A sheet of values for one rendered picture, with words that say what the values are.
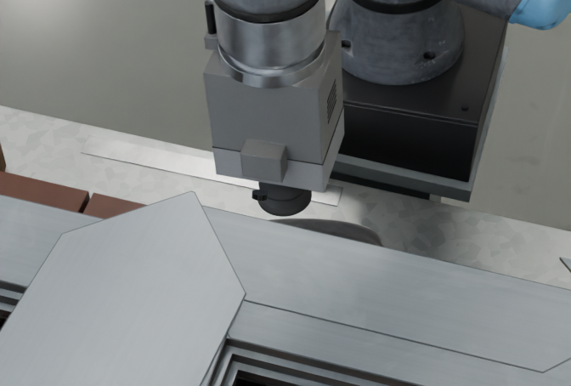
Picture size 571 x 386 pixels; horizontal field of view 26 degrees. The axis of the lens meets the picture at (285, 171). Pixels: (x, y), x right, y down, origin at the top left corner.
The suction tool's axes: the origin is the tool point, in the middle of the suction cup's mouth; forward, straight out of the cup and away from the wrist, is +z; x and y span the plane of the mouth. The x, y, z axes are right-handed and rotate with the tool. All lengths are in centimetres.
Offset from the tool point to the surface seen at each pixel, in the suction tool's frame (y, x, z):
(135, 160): -26.1, 25.1, 27.4
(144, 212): -15.4, 5.3, 11.8
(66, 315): -18.1, -7.0, 12.0
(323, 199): -4.3, 25.3, 28.8
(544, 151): 16, 104, 96
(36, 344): -19.4, -10.4, 12.1
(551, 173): 18, 99, 96
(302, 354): 2.2, -5.3, 13.5
